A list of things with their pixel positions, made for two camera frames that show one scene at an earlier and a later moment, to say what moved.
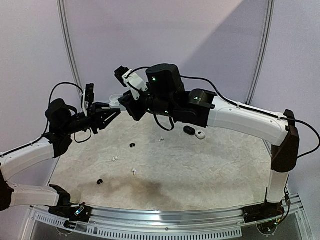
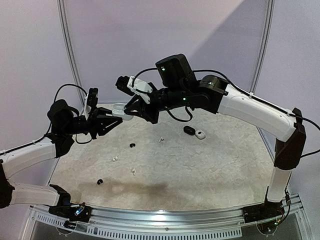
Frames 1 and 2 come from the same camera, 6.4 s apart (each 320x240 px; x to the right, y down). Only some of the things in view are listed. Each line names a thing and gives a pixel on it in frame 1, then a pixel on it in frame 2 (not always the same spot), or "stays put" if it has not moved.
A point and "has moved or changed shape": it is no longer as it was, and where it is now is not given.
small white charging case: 200,134 stays put
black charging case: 189,130 stays put
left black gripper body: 92,118 stays put
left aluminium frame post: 61,7 stays put
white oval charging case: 114,103 has moved or changed shape
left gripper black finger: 102,105 -> 102,111
